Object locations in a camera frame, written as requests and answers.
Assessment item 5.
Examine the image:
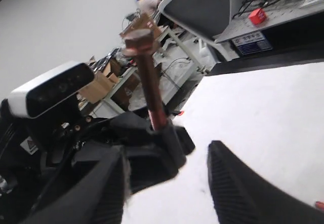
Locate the red small box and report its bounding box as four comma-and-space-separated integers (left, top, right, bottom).
248, 8, 268, 26

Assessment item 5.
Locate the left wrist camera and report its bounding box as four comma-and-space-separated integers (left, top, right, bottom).
7, 60, 96, 120

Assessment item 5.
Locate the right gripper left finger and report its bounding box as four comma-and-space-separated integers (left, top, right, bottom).
22, 145, 132, 224

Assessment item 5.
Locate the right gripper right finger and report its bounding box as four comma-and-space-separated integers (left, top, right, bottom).
207, 140, 324, 224

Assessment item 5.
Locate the grey office chair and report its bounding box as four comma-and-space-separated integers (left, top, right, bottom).
157, 0, 246, 48

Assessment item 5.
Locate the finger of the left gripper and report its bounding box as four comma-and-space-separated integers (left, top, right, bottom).
108, 111, 179, 193
175, 126, 196, 157

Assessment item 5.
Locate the metal bench with holes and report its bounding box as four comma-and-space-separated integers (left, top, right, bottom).
214, 0, 324, 60

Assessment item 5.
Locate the person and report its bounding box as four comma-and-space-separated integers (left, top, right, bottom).
132, 0, 160, 17

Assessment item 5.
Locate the brown cardboard box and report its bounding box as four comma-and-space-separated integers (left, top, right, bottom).
119, 13, 162, 42
78, 64, 120, 105

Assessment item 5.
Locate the copper hex head bolt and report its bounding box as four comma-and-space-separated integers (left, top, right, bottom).
122, 29, 169, 131

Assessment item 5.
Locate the black cylindrical sleeve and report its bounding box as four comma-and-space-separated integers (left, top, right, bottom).
151, 122, 187, 171

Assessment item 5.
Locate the blue label plate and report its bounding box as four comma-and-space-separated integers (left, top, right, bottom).
231, 30, 273, 56

